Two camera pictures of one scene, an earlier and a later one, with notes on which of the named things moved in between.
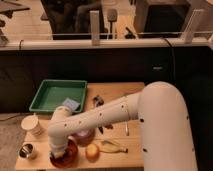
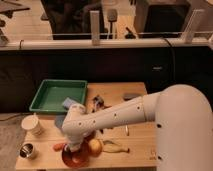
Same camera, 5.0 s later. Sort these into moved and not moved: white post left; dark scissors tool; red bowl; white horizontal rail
Moved: red bowl
Not moved: dark scissors tool; white post left; white horizontal rail
